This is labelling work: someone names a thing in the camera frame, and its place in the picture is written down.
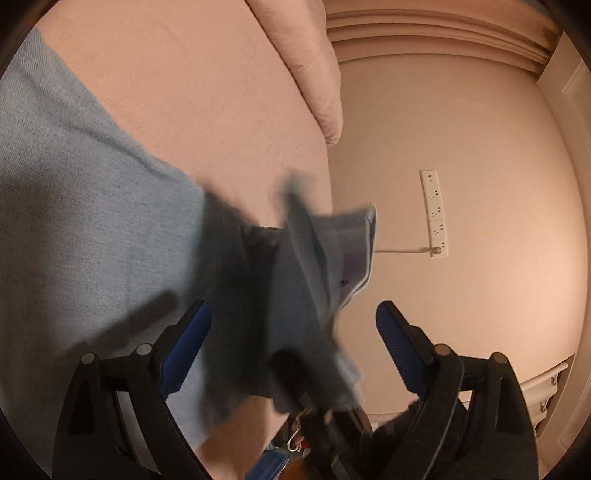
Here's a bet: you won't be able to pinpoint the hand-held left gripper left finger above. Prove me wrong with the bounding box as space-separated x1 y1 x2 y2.
53 299 213 480

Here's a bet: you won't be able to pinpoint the bed with pink sheet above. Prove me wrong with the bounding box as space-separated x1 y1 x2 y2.
32 0 334 480

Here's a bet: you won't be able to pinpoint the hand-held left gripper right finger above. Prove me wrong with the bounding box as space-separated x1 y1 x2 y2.
375 300 540 480

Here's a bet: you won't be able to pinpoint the pink pillow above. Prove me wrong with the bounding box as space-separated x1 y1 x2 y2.
245 0 343 147

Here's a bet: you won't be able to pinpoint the light blue denim pants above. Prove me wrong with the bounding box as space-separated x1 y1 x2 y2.
0 30 378 449

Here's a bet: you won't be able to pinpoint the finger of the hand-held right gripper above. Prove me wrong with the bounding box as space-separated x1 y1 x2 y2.
270 348 325 412

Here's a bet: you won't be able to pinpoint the white wall socket strip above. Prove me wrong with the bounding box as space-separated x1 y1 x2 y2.
419 169 449 258

